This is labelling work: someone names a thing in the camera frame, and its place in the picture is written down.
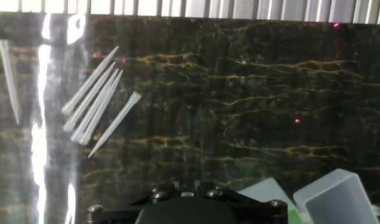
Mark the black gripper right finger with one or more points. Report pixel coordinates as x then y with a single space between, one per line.
258 213

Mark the green pipette tip holder box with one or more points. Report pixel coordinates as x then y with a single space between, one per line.
332 199

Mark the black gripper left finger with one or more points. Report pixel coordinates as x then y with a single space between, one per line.
121 213

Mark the black marble pattern mat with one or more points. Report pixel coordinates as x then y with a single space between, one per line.
239 109

